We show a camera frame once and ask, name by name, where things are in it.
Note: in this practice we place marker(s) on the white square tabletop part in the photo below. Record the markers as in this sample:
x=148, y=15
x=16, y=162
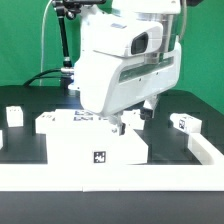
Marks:
x=93, y=142

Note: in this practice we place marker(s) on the white fence wall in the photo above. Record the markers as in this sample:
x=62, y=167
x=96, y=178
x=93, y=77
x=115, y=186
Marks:
x=15, y=177
x=204, y=151

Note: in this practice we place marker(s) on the white right fence wall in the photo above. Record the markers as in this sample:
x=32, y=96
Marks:
x=204, y=151

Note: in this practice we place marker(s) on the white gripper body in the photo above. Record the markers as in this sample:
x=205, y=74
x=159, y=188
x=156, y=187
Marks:
x=109, y=84

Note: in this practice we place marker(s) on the white front fence wall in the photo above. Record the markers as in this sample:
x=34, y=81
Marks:
x=15, y=177

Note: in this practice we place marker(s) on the white marker base plate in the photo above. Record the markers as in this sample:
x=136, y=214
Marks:
x=75, y=115

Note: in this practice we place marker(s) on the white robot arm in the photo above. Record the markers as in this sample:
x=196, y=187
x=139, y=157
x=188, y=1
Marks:
x=136, y=9

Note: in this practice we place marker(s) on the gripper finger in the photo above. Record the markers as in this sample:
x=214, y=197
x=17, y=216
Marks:
x=118, y=125
x=147, y=111

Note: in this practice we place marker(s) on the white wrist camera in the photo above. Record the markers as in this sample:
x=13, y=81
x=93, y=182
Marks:
x=127, y=40

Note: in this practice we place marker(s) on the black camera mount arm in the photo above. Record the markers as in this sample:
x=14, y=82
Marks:
x=69, y=9

